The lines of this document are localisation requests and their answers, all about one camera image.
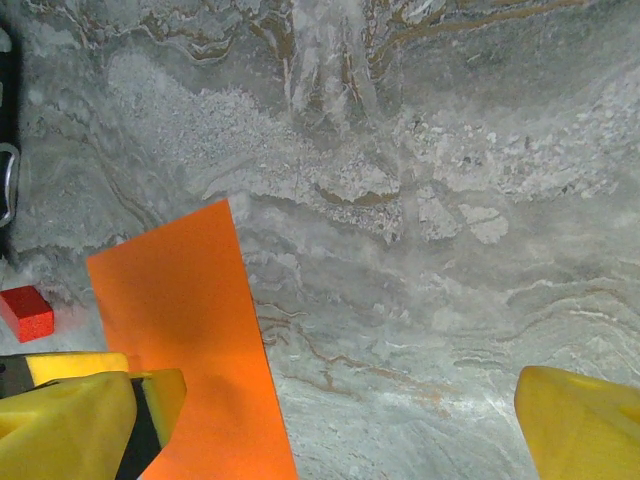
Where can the black hard case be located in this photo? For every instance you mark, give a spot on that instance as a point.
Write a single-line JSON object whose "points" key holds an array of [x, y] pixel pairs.
{"points": [[7, 100]]}

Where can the red rectangular block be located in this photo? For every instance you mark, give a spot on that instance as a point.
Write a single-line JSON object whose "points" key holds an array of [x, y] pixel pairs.
{"points": [[27, 315]]}

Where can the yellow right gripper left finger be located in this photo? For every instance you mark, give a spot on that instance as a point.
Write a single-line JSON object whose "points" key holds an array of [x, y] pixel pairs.
{"points": [[60, 430]]}

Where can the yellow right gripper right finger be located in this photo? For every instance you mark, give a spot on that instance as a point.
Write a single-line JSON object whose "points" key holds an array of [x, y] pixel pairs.
{"points": [[585, 430]]}

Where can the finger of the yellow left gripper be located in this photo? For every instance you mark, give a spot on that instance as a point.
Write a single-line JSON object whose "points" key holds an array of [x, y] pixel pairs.
{"points": [[165, 400], [75, 367]]}

